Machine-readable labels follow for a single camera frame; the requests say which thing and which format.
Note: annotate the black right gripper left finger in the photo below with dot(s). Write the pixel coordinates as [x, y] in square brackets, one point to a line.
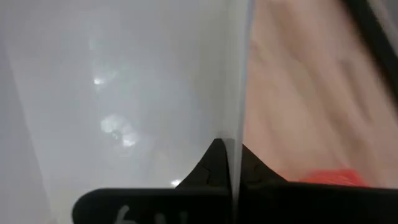
[211, 171]

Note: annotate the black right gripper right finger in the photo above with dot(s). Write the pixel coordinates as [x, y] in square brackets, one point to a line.
[255, 171]

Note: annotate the white plastic basket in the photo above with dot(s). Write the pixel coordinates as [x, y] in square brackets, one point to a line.
[130, 93]

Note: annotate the small orange plastic basket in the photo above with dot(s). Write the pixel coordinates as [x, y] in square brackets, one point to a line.
[334, 178]

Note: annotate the black bar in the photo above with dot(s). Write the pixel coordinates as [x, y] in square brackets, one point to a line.
[373, 37]

